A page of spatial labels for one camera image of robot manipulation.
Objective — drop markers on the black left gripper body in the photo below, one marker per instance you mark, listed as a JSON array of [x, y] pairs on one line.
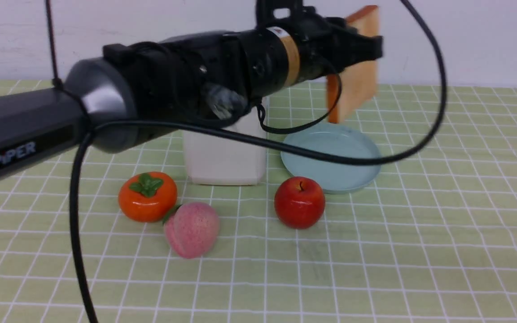
[[290, 44]]

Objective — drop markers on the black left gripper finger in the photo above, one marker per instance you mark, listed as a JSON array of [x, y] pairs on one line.
[[364, 48]]

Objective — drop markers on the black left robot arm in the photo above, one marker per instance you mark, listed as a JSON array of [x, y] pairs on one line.
[[134, 93]]

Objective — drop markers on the white toaster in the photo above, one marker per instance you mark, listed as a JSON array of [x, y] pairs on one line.
[[215, 161]]

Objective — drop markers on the red apple toy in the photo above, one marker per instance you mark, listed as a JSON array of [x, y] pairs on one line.
[[299, 202]]

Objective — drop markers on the green checkered tablecloth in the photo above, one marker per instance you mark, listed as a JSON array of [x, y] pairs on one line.
[[432, 240]]

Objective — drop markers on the orange persimmon toy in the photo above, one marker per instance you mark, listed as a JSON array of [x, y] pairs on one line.
[[148, 197]]

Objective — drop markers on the pink peach toy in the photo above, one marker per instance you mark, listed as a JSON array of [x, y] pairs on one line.
[[192, 229]]

